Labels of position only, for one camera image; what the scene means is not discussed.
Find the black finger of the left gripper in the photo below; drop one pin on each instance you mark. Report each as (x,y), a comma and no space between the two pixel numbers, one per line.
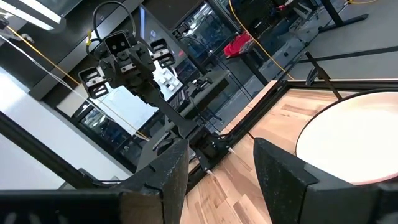
(116,73)
(143,63)

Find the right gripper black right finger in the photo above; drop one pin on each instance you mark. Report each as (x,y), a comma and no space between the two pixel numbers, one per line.
(286,193)

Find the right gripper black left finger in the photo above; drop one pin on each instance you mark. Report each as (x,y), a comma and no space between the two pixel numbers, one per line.
(149,199)

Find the pale pink plate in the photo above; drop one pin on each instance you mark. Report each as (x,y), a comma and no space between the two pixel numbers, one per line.
(357,137)

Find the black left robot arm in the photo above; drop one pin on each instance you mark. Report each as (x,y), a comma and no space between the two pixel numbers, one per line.
(174,118)

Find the blue glass partition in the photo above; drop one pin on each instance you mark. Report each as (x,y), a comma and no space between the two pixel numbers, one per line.
(202,32)

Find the grey desk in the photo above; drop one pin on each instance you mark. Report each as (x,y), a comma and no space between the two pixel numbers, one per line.
(211,90)

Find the white ceiling light panel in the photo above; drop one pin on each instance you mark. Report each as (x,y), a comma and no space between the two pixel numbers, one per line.
(37,14)

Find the red storage bin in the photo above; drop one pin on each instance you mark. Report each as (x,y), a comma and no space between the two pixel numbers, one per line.
(237,46)

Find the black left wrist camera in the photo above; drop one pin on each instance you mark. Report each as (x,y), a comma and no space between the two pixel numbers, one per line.
(116,43)

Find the black metal table frame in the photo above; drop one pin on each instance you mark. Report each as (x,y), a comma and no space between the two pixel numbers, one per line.
(258,110)

